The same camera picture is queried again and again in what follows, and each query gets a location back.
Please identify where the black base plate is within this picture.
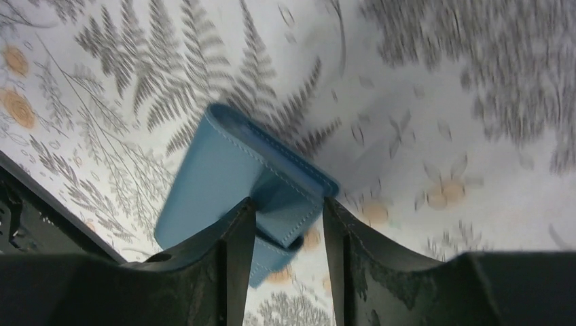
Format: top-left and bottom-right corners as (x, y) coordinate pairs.
(1, 153), (126, 264)

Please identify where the blue card holder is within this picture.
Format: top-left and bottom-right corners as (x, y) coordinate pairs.
(154, 103), (339, 288)

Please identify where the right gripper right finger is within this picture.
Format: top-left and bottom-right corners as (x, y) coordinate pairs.
(323, 198), (575, 325)

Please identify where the floral table mat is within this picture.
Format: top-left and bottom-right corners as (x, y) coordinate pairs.
(1, 1), (575, 325)

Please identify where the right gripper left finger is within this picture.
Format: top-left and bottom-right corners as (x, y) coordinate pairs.
(1, 198), (256, 325)

